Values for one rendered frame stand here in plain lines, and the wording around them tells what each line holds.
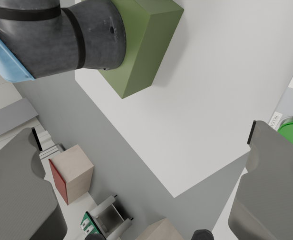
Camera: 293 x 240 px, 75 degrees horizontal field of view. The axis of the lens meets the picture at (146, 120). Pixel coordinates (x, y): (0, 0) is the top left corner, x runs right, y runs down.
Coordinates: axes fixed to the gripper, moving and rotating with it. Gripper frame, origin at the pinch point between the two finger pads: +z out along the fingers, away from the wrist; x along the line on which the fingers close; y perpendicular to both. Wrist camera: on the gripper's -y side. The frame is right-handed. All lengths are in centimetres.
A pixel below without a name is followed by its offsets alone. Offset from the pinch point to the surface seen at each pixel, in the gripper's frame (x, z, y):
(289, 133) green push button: 18.2, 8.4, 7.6
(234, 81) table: 18.0, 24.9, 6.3
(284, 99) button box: 17.6, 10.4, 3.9
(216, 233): 23, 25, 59
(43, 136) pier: -345, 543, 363
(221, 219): 23, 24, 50
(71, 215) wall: -225, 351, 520
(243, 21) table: 17.2, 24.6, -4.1
